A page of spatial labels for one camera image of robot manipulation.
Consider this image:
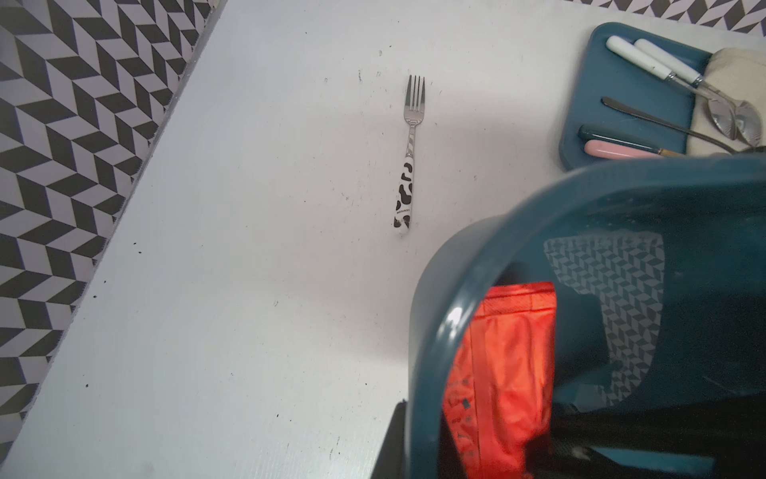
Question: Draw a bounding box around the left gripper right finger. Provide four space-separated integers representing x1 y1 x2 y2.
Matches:
538 406 765 478

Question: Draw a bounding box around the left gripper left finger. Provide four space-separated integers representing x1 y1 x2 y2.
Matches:
370 400 407 479

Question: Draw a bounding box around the red foil tea bag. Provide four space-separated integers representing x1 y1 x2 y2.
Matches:
442 283 557 478

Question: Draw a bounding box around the teal plastic storage box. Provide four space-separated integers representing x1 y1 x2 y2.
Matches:
404 155 765 478

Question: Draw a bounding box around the black metal spoon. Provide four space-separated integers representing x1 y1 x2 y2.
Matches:
600 97 738 155

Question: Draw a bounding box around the beige folded cloth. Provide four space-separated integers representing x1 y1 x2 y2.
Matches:
691 48 765 151

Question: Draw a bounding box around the teal flat tray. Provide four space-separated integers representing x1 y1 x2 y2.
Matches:
559 22 711 171

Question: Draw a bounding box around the pink handle spoon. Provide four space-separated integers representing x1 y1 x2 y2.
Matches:
584 140 663 160

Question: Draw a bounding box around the white handle spoon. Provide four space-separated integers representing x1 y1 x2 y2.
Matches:
606 35 737 140
634 39 762 148

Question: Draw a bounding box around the cow pattern handle fork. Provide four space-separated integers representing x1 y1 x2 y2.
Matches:
393 75 426 234

